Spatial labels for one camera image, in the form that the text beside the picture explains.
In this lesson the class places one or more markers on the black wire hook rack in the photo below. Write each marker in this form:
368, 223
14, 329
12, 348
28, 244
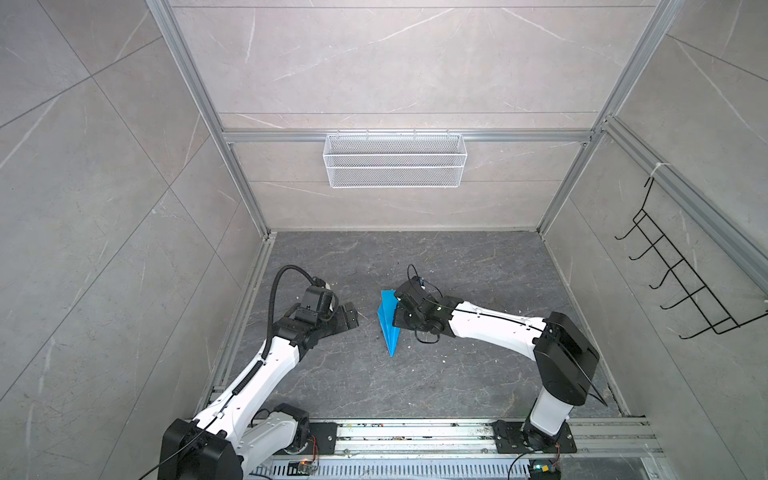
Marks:
717, 318

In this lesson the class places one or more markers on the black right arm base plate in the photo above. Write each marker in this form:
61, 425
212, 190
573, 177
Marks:
513, 437

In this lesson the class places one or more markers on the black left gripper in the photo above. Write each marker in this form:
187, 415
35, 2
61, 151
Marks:
343, 322

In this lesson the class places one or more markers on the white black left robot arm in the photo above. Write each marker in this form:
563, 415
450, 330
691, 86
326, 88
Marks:
220, 442

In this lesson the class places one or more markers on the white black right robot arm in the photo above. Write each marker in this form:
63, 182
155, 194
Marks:
566, 360

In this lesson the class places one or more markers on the white wire mesh basket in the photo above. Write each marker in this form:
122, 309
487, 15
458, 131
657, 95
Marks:
415, 160

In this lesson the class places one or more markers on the aluminium frame rail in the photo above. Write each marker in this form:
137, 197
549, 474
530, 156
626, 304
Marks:
219, 379

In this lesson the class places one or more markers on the blue square paper sheet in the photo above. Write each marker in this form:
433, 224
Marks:
386, 315

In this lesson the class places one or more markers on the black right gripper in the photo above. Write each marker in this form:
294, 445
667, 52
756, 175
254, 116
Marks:
398, 316

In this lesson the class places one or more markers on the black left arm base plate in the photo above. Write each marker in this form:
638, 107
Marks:
319, 438

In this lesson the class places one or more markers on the aluminium front rail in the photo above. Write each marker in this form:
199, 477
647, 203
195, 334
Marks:
472, 438

